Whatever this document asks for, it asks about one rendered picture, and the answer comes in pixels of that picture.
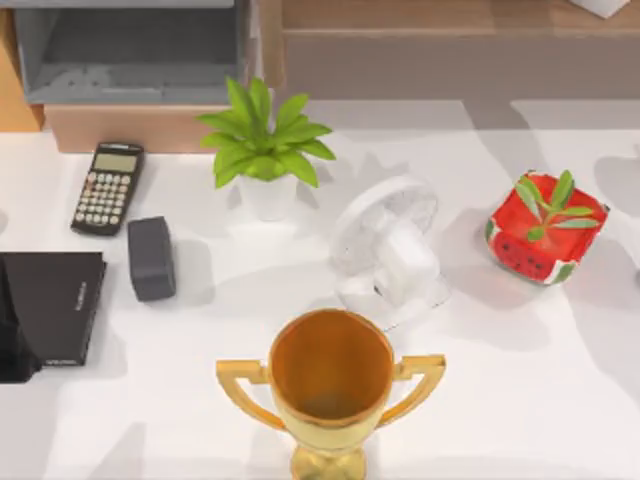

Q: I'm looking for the pale wooden drawer front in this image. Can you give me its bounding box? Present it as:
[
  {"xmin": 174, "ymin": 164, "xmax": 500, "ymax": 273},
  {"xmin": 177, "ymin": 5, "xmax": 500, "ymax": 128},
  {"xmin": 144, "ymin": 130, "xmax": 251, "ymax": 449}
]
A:
[{"xmin": 43, "ymin": 101, "xmax": 237, "ymax": 154}]

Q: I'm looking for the wooden open shelf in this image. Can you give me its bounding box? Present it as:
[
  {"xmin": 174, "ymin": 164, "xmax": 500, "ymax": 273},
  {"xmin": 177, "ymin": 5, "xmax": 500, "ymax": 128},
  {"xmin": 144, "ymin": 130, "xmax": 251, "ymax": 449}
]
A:
[{"xmin": 258, "ymin": 0, "xmax": 640, "ymax": 102}]

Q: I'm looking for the dark grey block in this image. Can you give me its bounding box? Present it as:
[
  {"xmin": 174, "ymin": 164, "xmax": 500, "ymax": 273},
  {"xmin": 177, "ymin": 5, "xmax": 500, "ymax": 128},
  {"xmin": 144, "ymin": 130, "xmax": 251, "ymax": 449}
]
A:
[{"xmin": 126, "ymin": 215, "xmax": 178, "ymax": 303}]

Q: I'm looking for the white object on shelf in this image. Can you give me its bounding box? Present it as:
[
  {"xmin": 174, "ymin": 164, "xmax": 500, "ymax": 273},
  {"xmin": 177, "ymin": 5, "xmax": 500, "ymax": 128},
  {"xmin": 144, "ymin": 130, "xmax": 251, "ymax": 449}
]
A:
[{"xmin": 569, "ymin": 0, "xmax": 634, "ymax": 21}]

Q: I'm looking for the black book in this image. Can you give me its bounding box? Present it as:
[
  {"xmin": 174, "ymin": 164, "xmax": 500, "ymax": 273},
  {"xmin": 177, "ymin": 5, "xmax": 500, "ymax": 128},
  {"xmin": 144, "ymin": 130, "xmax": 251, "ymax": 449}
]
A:
[{"xmin": 0, "ymin": 251, "xmax": 108, "ymax": 369}]

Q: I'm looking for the green plant in white pot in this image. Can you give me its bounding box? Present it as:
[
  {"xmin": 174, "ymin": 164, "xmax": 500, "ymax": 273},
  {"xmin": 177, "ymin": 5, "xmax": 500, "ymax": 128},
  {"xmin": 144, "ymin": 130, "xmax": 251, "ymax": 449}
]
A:
[{"xmin": 194, "ymin": 75, "xmax": 338, "ymax": 223}]

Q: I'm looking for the wooden cupboard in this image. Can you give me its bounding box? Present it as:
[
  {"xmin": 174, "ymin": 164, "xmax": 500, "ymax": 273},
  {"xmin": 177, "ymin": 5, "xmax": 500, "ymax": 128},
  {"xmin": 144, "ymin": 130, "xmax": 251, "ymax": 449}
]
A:
[{"xmin": 0, "ymin": 8, "xmax": 47, "ymax": 134}]

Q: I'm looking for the white desk fan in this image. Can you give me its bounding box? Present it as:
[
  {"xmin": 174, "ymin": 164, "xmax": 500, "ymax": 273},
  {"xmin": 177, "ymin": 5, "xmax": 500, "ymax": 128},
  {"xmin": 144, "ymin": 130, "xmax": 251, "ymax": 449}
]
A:
[{"xmin": 329, "ymin": 174, "xmax": 453, "ymax": 332}]

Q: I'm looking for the plant in watermelon pot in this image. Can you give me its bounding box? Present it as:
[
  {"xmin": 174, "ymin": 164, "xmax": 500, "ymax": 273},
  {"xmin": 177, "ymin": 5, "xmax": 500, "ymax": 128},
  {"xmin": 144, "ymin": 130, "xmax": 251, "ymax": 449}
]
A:
[{"xmin": 484, "ymin": 169, "xmax": 612, "ymax": 287}]

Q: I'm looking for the gold trophy cup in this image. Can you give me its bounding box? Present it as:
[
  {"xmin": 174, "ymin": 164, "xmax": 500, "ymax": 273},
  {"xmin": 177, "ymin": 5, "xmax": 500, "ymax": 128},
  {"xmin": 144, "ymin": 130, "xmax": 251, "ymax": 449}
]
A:
[{"xmin": 215, "ymin": 308, "xmax": 447, "ymax": 480}]

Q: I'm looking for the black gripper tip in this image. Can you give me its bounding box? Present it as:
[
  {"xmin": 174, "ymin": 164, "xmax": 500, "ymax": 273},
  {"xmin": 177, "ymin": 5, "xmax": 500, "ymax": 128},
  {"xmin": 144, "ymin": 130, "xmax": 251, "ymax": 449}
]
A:
[{"xmin": 0, "ymin": 255, "xmax": 44, "ymax": 386}]

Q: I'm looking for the black calculator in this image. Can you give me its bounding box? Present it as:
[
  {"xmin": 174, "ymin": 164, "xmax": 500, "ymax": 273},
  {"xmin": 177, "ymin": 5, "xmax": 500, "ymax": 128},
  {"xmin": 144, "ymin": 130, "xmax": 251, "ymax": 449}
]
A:
[{"xmin": 69, "ymin": 141, "xmax": 147, "ymax": 238}]

